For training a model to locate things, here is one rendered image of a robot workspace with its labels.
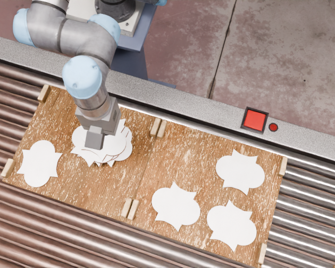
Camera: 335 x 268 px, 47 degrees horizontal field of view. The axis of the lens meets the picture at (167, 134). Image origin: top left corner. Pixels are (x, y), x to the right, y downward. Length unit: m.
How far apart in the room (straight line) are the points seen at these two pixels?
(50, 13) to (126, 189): 0.57
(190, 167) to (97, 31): 0.55
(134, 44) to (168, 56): 1.00
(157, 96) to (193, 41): 1.24
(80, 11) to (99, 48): 0.71
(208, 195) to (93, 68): 0.59
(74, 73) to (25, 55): 0.72
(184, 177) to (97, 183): 0.27
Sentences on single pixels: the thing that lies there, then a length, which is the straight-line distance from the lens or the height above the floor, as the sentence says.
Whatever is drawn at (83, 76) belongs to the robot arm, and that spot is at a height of 1.44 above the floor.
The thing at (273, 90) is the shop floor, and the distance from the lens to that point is 2.42.
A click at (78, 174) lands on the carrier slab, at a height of 0.94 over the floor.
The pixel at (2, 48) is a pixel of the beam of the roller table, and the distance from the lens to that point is 1.53.
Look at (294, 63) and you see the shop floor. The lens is 2.54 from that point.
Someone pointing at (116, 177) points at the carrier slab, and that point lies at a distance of 1.21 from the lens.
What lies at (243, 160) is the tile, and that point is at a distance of 1.22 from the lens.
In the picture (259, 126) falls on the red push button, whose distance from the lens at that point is 1.28.
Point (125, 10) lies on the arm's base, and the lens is 1.45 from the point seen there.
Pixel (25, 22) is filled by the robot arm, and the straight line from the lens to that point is 0.88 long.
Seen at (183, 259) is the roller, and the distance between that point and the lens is 1.18.
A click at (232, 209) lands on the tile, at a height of 0.95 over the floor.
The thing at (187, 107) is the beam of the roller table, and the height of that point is 0.91.
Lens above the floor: 2.10
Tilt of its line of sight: 70 degrees down
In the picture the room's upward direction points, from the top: 2 degrees counter-clockwise
